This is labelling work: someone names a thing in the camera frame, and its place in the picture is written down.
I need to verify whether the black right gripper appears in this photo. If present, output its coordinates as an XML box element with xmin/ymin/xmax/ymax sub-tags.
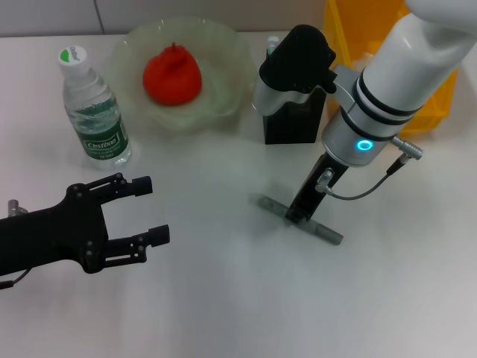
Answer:
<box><xmin>284</xmin><ymin>151</ymin><xmax>350</xmax><ymax>226</ymax></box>

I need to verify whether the yellow plastic bin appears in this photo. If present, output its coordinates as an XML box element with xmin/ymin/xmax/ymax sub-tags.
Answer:
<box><xmin>322</xmin><ymin>0</ymin><xmax>461</xmax><ymax>136</ymax></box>

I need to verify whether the clear green-label water bottle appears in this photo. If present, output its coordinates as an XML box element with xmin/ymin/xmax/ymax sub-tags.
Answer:
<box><xmin>56</xmin><ymin>45</ymin><xmax>133</xmax><ymax>172</ymax></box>

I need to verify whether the black mesh pen holder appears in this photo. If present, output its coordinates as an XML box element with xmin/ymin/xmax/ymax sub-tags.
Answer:
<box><xmin>262</xmin><ymin>47</ymin><xmax>329</xmax><ymax>145</ymax></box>

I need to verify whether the white paper ball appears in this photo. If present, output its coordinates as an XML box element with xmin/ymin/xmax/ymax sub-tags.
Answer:
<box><xmin>351</xmin><ymin>51</ymin><xmax>378</xmax><ymax>71</ymax></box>

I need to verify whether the grey marker pen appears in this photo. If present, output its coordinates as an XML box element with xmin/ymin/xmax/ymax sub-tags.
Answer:
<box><xmin>256</xmin><ymin>194</ymin><xmax>344</xmax><ymax>247</ymax></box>

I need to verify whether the arm cable with plug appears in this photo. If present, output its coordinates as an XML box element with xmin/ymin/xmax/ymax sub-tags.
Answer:
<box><xmin>315</xmin><ymin>135</ymin><xmax>426</xmax><ymax>201</ymax></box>
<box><xmin>0</xmin><ymin>199</ymin><xmax>30</xmax><ymax>291</ymax></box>

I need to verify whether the left arm cable with plug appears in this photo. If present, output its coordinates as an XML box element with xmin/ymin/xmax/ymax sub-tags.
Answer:
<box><xmin>0</xmin><ymin>199</ymin><xmax>30</xmax><ymax>291</ymax></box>

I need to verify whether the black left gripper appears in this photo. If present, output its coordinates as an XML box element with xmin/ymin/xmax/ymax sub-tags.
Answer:
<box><xmin>0</xmin><ymin>172</ymin><xmax>171</xmax><ymax>277</ymax></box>

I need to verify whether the green glass fruit plate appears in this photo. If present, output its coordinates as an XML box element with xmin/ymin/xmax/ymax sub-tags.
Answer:
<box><xmin>107</xmin><ymin>15</ymin><xmax>262</xmax><ymax>136</ymax></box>

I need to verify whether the right arm cable with plug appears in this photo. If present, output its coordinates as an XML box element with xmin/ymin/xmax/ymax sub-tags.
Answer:
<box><xmin>315</xmin><ymin>135</ymin><xmax>426</xmax><ymax>201</ymax></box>

